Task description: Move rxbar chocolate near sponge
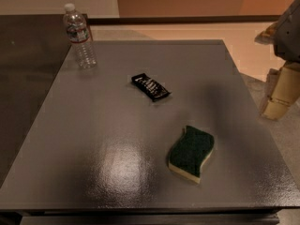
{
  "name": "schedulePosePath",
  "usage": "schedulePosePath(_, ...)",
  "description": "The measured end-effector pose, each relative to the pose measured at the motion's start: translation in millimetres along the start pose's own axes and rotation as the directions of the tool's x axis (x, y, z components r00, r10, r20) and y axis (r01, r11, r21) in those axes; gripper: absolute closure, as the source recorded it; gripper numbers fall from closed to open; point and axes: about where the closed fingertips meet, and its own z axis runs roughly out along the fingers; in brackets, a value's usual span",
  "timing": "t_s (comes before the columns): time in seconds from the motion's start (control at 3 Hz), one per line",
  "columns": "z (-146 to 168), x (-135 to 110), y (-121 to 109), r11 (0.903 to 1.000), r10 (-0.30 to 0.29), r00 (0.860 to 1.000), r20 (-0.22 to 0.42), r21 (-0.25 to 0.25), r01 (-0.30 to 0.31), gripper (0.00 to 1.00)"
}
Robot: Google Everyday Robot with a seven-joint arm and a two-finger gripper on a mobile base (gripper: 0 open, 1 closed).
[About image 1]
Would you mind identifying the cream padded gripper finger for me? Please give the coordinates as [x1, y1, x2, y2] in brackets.
[260, 62, 300, 120]

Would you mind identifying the black rxbar chocolate wrapper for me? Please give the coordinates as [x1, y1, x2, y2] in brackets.
[131, 73, 171, 102]

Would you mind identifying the green and yellow sponge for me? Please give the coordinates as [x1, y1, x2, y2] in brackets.
[168, 126, 215, 184]

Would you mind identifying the clear plastic water bottle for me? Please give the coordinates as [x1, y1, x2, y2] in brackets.
[63, 3, 97, 68]

